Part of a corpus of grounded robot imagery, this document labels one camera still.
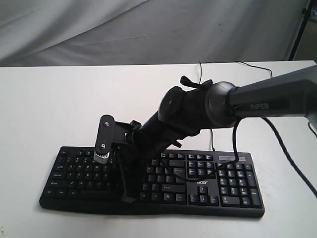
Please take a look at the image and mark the grey backdrop cloth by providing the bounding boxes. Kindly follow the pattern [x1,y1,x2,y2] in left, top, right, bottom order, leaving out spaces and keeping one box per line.
[0,0,309,66]

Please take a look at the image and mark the black acer keyboard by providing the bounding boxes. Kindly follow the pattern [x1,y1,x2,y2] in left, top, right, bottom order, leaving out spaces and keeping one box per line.
[39,146,264,218]

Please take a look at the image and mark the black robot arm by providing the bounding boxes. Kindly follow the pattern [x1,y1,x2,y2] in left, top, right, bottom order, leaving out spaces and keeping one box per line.
[115,66,317,176]

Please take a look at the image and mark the black stand pole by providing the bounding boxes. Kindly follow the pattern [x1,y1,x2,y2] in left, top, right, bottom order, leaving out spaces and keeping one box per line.
[288,0,314,61]

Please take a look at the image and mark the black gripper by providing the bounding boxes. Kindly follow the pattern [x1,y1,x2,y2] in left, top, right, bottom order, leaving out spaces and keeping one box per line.
[108,133,161,203]

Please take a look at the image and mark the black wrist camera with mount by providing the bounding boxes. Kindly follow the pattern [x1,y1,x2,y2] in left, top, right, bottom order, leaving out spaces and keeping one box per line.
[94,115,141,164]

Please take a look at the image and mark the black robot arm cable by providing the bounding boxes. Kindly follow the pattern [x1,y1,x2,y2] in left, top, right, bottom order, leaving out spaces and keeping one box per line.
[158,118,317,196]

